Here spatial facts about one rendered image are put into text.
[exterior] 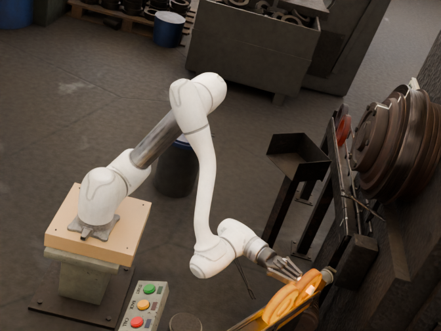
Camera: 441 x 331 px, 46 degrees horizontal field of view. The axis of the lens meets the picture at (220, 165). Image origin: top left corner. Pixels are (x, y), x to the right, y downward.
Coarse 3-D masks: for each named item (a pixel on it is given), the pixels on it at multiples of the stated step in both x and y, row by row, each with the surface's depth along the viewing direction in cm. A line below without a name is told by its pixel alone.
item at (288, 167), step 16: (272, 144) 277; (288, 144) 283; (304, 144) 282; (272, 160) 276; (288, 160) 279; (304, 160) 283; (320, 160) 272; (288, 176) 264; (304, 176) 263; (320, 176) 268; (288, 192) 278; (272, 208) 290; (288, 208) 287; (272, 224) 291; (272, 240) 299
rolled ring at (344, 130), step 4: (344, 116) 306; (348, 116) 301; (344, 120) 307; (348, 120) 298; (340, 124) 311; (344, 124) 299; (348, 124) 297; (340, 128) 312; (344, 128) 297; (348, 128) 297; (340, 132) 312; (344, 132) 297; (340, 136) 300; (344, 136) 298; (340, 140) 300; (344, 140) 299; (340, 144) 303
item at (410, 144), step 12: (408, 96) 192; (420, 96) 194; (408, 108) 188; (420, 108) 188; (408, 120) 184; (420, 120) 185; (408, 132) 183; (420, 132) 184; (408, 144) 184; (420, 144) 184; (396, 156) 185; (408, 156) 184; (396, 168) 186; (408, 168) 186; (384, 180) 191; (396, 180) 189; (372, 192) 201; (384, 192) 195; (396, 192) 193
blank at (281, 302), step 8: (288, 288) 173; (296, 288) 175; (280, 296) 171; (288, 296) 172; (296, 296) 180; (272, 304) 170; (280, 304) 171; (288, 304) 179; (264, 312) 172; (272, 312) 170; (280, 312) 179; (264, 320) 175; (272, 320) 175
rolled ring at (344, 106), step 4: (344, 104) 317; (340, 108) 324; (344, 108) 314; (340, 112) 327; (344, 112) 313; (336, 116) 329; (340, 116) 328; (336, 120) 328; (340, 120) 314; (336, 124) 327; (336, 128) 318; (336, 132) 321
